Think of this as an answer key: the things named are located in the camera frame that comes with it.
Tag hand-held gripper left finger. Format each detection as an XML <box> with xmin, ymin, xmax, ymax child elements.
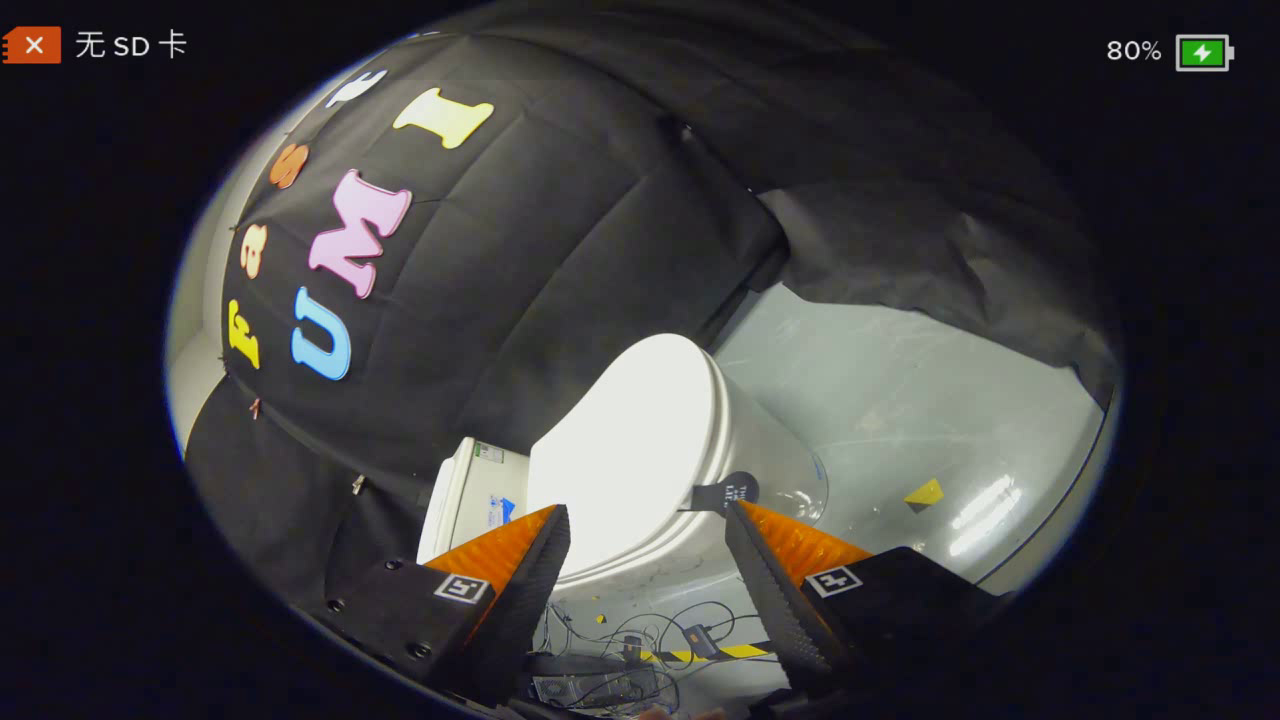
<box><xmin>325</xmin><ymin>503</ymin><xmax>572</xmax><ymax>706</ymax></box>

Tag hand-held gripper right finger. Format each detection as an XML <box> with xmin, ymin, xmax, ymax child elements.
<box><xmin>724</xmin><ymin>500</ymin><xmax>1001</xmax><ymax>701</ymax></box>

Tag black toilet lid pull tab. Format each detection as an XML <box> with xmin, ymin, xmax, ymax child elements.
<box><xmin>690</xmin><ymin>471</ymin><xmax>761</xmax><ymax>514</ymax></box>

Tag white toilet lid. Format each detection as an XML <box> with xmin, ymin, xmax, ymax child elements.
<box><xmin>527</xmin><ymin>333</ymin><xmax>726</xmax><ymax>586</ymax></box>

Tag white toilet body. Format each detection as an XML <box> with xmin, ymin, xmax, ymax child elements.
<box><xmin>417</xmin><ymin>370</ymin><xmax>829</xmax><ymax>606</ymax></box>

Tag yellow black striped floor tape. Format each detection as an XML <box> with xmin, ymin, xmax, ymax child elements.
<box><xmin>640</xmin><ymin>642</ymin><xmax>773</xmax><ymax>664</ymax></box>

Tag black backdrop cloth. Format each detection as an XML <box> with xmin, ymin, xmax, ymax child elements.
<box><xmin>185</xmin><ymin>5</ymin><xmax>1121</xmax><ymax>641</ymax></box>

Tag black floor cables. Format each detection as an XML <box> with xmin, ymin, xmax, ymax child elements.
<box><xmin>530</xmin><ymin>598</ymin><xmax>776</xmax><ymax>713</ymax></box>

